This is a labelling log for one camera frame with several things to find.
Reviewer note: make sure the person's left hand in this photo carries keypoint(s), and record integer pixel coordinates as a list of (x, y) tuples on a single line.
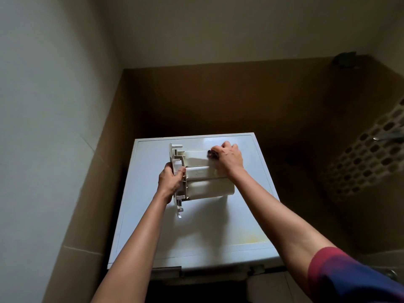
[(169, 183)]

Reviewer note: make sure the person's right hand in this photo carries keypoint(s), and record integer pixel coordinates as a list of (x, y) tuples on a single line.
[(228, 159)]

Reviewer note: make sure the red checkered cloth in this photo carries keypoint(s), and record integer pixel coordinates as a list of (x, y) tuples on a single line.
[(213, 154)]

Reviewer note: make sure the white washing machine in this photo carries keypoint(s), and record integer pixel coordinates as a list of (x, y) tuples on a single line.
[(145, 173)]

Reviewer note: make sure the person's right forearm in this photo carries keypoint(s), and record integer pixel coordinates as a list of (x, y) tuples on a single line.
[(277, 224)]

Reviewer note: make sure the person's left forearm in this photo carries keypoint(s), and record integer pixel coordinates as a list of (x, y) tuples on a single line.
[(132, 249)]

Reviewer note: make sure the perforated plastic basket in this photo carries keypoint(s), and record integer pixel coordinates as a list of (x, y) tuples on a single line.
[(366, 160)]

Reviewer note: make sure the dark red shirt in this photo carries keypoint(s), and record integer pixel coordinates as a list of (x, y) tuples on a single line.
[(350, 277)]

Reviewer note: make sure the dark round basin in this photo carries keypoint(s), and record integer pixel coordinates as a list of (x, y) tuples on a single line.
[(388, 272)]

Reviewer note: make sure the metal wall tap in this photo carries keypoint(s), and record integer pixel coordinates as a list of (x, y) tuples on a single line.
[(388, 137)]

